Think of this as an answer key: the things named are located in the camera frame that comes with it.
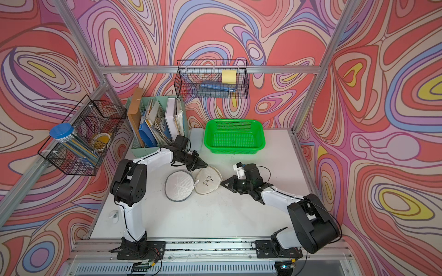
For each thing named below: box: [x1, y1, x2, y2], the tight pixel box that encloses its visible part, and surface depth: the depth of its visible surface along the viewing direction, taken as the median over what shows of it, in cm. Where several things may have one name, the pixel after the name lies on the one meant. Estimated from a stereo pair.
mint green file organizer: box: [125, 95, 190, 159], surface depth 98 cm
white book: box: [164, 97, 179, 141], surface depth 97 cm
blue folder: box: [138, 119, 158, 148], surface depth 97 cm
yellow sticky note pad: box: [221, 70, 237, 84], surface depth 90 cm
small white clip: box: [108, 209, 120, 224], surface depth 83 cm
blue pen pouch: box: [200, 82, 237, 92], surface depth 90 cm
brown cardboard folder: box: [127, 87, 145, 149], surface depth 90 cm
